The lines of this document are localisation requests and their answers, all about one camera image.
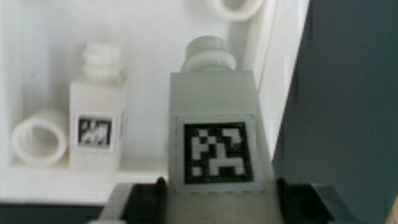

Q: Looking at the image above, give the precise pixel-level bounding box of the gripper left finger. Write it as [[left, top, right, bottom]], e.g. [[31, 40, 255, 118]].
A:
[[88, 177, 168, 224]]

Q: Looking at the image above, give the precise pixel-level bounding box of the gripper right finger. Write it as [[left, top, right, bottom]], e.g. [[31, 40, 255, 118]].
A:
[[278, 178, 363, 224]]

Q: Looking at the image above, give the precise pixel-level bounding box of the white leg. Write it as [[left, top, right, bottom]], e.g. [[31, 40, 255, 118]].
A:
[[168, 36, 283, 224], [70, 42, 129, 172]]

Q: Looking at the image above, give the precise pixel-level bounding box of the white square tabletop tray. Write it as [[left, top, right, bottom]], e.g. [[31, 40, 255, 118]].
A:
[[0, 0, 281, 206]]

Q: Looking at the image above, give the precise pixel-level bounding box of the white leg inside tray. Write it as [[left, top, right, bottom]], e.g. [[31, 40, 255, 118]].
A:
[[70, 42, 129, 172]]

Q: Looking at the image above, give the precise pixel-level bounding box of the white L-shaped obstacle fence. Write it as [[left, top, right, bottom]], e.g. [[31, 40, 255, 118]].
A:
[[260, 0, 310, 152]]

